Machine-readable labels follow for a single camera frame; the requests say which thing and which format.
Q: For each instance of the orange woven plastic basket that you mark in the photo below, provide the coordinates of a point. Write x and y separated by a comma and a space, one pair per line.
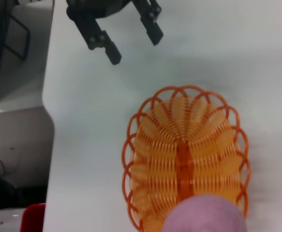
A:
160, 154

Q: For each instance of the black bulky floor object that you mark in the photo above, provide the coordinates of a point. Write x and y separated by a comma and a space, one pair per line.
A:
15, 193

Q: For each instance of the black metal tube frame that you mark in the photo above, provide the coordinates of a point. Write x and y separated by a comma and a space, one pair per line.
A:
27, 38

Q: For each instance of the pink plush peach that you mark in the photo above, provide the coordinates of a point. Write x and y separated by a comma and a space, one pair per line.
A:
203, 215

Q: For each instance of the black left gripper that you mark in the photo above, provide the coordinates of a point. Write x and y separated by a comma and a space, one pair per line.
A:
94, 8

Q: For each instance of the red plastic bin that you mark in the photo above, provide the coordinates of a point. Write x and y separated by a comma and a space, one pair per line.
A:
33, 217

